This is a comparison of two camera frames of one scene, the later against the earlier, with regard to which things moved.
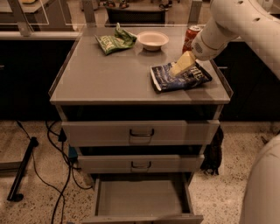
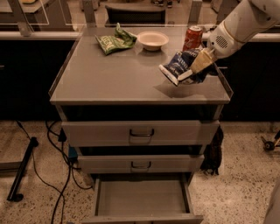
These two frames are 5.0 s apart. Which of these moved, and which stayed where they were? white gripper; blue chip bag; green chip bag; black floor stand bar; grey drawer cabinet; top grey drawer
Moved: white gripper; blue chip bag
Stayed: black floor stand bar; green chip bag; grey drawer cabinet; top grey drawer
